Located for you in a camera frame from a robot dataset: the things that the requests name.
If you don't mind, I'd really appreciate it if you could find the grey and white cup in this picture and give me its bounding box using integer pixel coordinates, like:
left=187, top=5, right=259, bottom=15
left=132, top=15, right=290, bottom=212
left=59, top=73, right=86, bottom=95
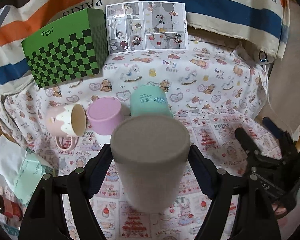
left=110, top=115, right=191, bottom=213

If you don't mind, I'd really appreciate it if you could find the teal green cup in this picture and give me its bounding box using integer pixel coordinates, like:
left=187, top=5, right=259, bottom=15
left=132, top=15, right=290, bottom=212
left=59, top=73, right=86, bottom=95
left=130, top=85, right=172, bottom=117

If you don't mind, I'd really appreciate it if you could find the pink and white cup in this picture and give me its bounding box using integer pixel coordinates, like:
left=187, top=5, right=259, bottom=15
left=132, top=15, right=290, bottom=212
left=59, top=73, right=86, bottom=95
left=86, top=96, right=124, bottom=145

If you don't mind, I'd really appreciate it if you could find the red packet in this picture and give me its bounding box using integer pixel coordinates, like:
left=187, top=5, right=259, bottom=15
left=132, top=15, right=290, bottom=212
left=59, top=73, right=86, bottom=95
left=0, top=195, right=23, bottom=221

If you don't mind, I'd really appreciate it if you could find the light green tissue pack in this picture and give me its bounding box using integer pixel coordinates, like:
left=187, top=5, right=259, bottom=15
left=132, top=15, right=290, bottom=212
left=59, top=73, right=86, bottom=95
left=0, top=135, right=57, bottom=207

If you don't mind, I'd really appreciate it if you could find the baby bear patterned cloth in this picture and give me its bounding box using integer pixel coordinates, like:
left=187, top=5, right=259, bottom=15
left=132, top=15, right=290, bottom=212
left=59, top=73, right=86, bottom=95
left=0, top=37, right=281, bottom=239

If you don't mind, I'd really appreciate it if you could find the pink drip-glaze mug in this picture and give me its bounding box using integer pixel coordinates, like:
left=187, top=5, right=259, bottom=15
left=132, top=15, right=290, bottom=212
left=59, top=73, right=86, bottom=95
left=45, top=103, right=87, bottom=151

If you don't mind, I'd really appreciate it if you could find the striped Paris canvas fabric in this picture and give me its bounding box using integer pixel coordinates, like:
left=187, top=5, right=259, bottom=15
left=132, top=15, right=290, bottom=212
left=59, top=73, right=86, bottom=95
left=0, top=0, right=290, bottom=95

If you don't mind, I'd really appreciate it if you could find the comic strip card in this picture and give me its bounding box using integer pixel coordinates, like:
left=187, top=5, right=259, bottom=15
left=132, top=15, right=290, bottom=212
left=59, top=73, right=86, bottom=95
left=106, top=1, right=189, bottom=55

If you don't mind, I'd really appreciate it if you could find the green checkered box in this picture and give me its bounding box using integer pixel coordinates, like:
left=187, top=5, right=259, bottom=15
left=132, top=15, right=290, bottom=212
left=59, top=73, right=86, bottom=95
left=21, top=9, right=109, bottom=88

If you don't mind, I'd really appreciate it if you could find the white device with blue ring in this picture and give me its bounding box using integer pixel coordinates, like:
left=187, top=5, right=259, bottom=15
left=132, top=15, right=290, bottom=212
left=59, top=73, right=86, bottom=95
left=234, top=41, right=275, bottom=66

